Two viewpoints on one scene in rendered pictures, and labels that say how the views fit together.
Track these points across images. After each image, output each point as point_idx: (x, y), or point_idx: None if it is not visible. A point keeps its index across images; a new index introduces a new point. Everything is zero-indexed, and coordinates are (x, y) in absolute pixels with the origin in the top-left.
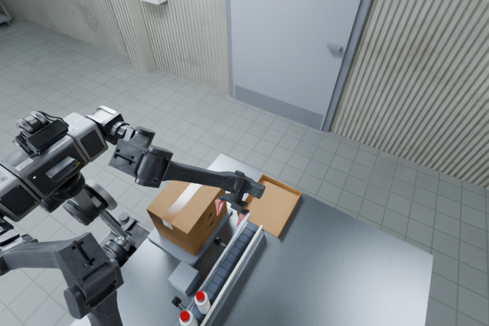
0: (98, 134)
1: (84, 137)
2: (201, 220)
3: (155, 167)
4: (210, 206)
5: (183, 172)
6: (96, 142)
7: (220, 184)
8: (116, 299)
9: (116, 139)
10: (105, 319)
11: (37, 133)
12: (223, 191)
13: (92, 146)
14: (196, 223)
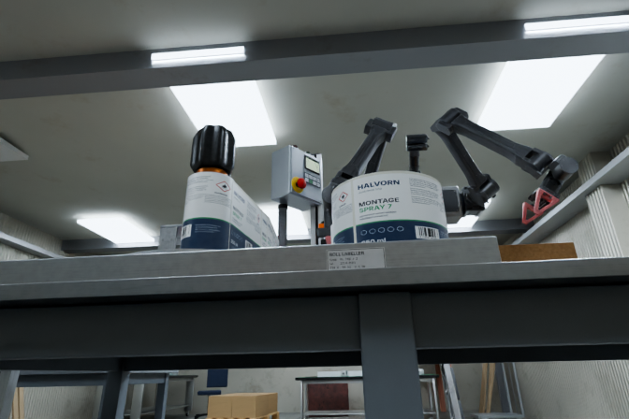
0: (457, 195)
1: (446, 191)
2: (513, 253)
3: (449, 113)
4: (535, 251)
5: (470, 122)
6: (453, 201)
7: (508, 145)
8: (383, 131)
9: (467, 196)
10: (372, 132)
11: (412, 135)
12: (571, 256)
13: (448, 202)
14: (502, 247)
